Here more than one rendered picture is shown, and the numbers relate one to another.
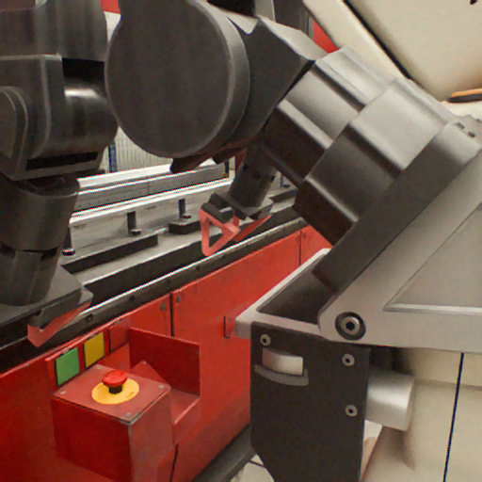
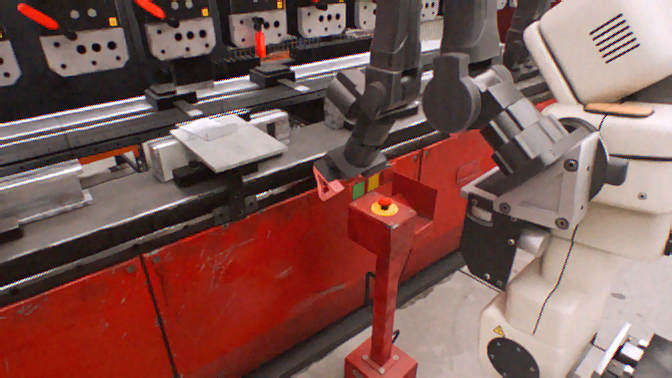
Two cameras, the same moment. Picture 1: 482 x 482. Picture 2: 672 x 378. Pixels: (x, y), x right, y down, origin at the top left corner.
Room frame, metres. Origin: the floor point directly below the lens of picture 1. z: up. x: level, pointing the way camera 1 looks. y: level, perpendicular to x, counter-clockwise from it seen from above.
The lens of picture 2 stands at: (-0.29, -0.01, 1.42)
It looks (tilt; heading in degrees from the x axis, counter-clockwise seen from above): 31 degrees down; 19
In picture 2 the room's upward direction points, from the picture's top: straight up
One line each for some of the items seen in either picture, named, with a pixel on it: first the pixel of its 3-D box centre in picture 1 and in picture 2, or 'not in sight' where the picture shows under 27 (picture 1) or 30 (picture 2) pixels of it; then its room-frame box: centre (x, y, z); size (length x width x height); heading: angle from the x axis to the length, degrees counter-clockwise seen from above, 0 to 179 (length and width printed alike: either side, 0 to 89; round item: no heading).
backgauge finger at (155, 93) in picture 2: not in sight; (180, 101); (0.71, 0.81, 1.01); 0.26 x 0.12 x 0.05; 57
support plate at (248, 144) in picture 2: not in sight; (226, 140); (0.54, 0.56, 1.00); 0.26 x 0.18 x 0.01; 57
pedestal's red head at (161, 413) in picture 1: (130, 391); (392, 210); (0.74, 0.18, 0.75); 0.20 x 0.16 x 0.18; 153
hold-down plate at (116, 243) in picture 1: (105, 250); (382, 115); (1.10, 0.30, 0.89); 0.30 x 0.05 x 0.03; 147
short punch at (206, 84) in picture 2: not in sight; (193, 72); (0.62, 0.68, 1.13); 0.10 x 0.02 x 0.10; 147
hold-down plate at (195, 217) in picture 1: (208, 217); not in sight; (1.43, 0.09, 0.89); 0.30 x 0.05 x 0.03; 147
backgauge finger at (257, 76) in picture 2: not in sight; (284, 79); (1.00, 0.62, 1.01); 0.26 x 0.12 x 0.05; 57
